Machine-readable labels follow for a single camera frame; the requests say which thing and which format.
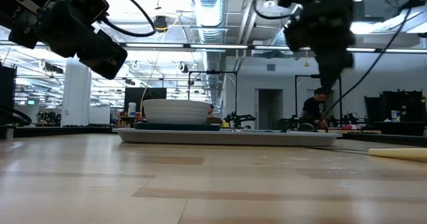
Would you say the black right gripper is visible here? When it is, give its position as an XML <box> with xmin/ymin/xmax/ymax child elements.
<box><xmin>282</xmin><ymin>0</ymin><xmax>356</xmax><ymax>92</ymax></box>

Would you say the white ribbed bowl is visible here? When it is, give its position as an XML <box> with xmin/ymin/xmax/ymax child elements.
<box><xmin>142</xmin><ymin>99</ymin><xmax>212</xmax><ymax>125</ymax></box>

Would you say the yellow-handled knife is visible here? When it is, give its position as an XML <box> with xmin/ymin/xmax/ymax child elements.
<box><xmin>308</xmin><ymin>146</ymin><xmax>427</xmax><ymax>163</ymax></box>

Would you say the dark teal plate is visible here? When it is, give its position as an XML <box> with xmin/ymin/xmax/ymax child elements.
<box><xmin>133</xmin><ymin>122</ymin><xmax>222</xmax><ymax>132</ymax></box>

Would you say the grey plastic tray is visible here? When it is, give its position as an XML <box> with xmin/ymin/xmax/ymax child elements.
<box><xmin>112</xmin><ymin>127</ymin><xmax>343</xmax><ymax>148</ymax></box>

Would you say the person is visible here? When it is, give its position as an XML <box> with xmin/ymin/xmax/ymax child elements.
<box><xmin>301</xmin><ymin>87</ymin><xmax>330</xmax><ymax>129</ymax></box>
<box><xmin>205</xmin><ymin>103</ymin><xmax>224</xmax><ymax>125</ymax></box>

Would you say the white pillar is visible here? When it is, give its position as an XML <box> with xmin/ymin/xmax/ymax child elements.
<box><xmin>60</xmin><ymin>57</ymin><xmax>92</xmax><ymax>127</ymax></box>

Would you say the black monitor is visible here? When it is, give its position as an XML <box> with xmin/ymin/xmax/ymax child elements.
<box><xmin>123</xmin><ymin>87</ymin><xmax>167</xmax><ymax>118</ymax></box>

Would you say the black shelf unit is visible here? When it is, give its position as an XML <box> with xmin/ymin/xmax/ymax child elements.
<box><xmin>364</xmin><ymin>89</ymin><xmax>427</xmax><ymax>137</ymax></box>

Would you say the black cabinet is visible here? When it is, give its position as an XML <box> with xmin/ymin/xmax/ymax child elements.
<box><xmin>0</xmin><ymin>62</ymin><xmax>17</xmax><ymax>127</ymax></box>

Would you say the black rig frame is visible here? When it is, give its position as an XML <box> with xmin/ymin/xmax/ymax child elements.
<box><xmin>187</xmin><ymin>70</ymin><xmax>239</xmax><ymax>129</ymax></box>
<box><xmin>294</xmin><ymin>73</ymin><xmax>343</xmax><ymax>118</ymax></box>

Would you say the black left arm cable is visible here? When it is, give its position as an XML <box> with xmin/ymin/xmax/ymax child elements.
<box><xmin>93</xmin><ymin>0</ymin><xmax>157</xmax><ymax>38</ymax></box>

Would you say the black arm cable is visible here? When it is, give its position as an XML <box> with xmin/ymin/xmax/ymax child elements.
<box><xmin>322</xmin><ymin>0</ymin><xmax>421</xmax><ymax>118</ymax></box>
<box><xmin>93</xmin><ymin>0</ymin><xmax>157</xmax><ymax>38</ymax></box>

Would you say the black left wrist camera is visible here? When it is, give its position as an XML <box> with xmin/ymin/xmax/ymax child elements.
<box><xmin>67</xmin><ymin>0</ymin><xmax>111</xmax><ymax>24</ymax></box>

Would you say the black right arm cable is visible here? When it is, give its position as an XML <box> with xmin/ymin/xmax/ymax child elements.
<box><xmin>322</xmin><ymin>0</ymin><xmax>421</xmax><ymax>118</ymax></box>

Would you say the black ceiling camera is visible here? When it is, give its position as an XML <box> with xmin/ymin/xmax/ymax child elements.
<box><xmin>155</xmin><ymin>15</ymin><xmax>169</xmax><ymax>33</ymax></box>

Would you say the silver ventilation duct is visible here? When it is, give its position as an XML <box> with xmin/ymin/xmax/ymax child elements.
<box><xmin>190</xmin><ymin>0</ymin><xmax>231</xmax><ymax>71</ymax></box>

